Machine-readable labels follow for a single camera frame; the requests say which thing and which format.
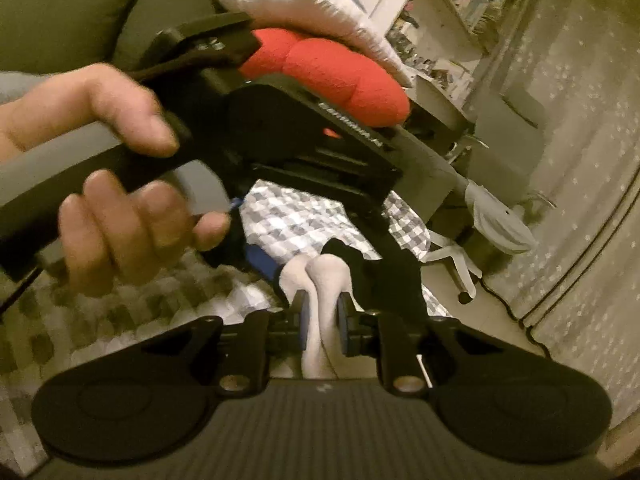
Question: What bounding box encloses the black and white raglan shirt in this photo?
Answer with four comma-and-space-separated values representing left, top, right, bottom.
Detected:
270, 238, 428, 380

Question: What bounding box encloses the person left hand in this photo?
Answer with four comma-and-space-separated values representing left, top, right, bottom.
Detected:
1, 63, 230, 297

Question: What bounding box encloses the white striped pillow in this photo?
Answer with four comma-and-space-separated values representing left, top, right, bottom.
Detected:
216, 0, 412, 88

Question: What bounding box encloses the upper red puffy cushion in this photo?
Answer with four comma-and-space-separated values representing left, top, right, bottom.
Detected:
240, 27, 410, 128

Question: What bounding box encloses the grey star curtain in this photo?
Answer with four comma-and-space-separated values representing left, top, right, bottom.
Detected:
487, 0, 639, 422

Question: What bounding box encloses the grey office chair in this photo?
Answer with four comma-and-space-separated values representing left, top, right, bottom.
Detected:
427, 84, 555, 304

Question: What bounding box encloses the grey checkered quilt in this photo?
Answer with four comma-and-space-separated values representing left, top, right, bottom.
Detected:
0, 179, 452, 476

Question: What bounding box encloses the dark grey sofa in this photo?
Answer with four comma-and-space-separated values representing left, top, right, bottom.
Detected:
0, 0, 221, 74

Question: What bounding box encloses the white desk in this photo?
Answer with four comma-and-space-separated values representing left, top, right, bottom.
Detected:
405, 67, 471, 131

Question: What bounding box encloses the white bookshelf with books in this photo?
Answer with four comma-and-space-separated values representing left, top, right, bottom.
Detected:
369, 0, 516, 106

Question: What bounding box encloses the grey left gripper handle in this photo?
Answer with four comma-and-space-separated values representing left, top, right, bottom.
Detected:
1, 115, 224, 282

